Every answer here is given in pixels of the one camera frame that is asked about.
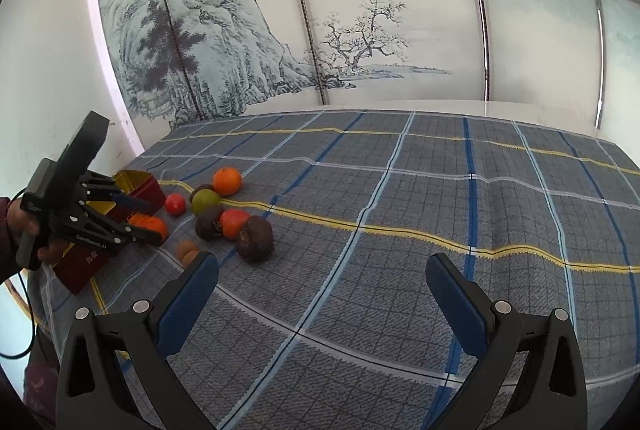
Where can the person left hand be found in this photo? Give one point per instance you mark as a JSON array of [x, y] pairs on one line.
[[30, 234]]

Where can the red tomato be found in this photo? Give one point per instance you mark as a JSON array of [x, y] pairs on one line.
[[175, 204]]

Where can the green round fruit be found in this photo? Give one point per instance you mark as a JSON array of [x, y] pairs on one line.
[[204, 200]]

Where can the red gold metal tin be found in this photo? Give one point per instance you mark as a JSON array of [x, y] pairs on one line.
[[101, 237]]

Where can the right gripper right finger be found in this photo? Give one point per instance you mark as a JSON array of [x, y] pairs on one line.
[[551, 390]]

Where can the blue plaid tablecloth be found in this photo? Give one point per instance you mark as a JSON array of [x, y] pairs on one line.
[[338, 329]]

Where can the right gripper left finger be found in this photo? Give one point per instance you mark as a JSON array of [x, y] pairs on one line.
[[92, 389]]

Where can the orange persimmon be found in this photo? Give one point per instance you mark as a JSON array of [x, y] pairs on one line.
[[231, 222]]

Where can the orange tangerine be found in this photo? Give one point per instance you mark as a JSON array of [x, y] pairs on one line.
[[150, 223], [227, 181]]

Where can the dark passion fruit large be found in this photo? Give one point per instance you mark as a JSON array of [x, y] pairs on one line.
[[255, 240]]

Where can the landscape painted sliding screen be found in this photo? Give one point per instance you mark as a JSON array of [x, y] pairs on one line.
[[178, 61]]

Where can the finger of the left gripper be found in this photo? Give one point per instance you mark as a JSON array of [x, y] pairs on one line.
[[139, 235], [102, 194]]

